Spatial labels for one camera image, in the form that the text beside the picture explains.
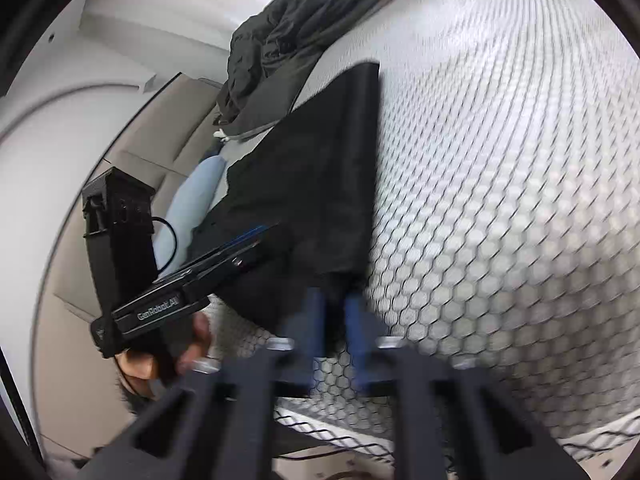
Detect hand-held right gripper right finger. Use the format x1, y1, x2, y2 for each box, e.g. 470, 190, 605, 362
344, 294, 587, 480

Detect black pants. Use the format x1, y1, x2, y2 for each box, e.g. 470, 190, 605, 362
187, 60, 382, 333

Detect person's left hand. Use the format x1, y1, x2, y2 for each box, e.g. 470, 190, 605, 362
116, 311, 215, 383

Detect light blue cloth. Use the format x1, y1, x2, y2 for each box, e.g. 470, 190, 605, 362
152, 155, 227, 281

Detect dark green garment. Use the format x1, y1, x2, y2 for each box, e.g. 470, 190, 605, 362
212, 0, 431, 138

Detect black cable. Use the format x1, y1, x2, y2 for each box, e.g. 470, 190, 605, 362
149, 216, 179, 281

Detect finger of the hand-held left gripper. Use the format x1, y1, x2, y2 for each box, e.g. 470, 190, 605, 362
187, 222, 281, 268
160, 242, 268, 293

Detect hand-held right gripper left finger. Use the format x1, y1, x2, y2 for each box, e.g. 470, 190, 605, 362
77, 289, 327, 480

